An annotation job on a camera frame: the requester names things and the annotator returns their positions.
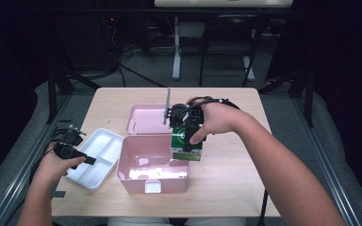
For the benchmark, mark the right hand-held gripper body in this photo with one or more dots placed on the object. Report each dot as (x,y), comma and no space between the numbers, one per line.
(179,114)

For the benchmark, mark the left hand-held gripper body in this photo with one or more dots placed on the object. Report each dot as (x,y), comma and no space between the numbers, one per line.
(69,147)

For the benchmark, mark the green and white carton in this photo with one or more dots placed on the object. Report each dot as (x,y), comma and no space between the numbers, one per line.
(176,142)

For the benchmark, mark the white divided tray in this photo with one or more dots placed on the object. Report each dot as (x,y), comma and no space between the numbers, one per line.
(103,147)

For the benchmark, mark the pink storage box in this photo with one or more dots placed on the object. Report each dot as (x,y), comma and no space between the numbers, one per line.
(144,150)

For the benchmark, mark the person's left hand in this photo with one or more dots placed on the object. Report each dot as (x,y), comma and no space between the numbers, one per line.
(50,169)

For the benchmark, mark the person's right hand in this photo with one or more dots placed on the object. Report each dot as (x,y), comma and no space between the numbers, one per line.
(221,121)

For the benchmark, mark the black tape strip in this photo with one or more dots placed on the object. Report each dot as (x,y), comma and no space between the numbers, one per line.
(58,194)

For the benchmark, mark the white desk leg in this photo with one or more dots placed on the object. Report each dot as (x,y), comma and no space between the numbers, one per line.
(176,53)
(249,69)

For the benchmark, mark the black metal stool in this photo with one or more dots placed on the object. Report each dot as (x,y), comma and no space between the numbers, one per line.
(232,19)

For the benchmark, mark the black equipment with red light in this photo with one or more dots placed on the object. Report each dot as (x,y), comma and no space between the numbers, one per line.
(110,25)

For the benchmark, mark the white desk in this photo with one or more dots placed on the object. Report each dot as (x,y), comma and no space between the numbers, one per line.
(223,3)

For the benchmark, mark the black frame post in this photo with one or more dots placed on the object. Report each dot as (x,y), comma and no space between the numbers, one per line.
(52,97)
(309,97)

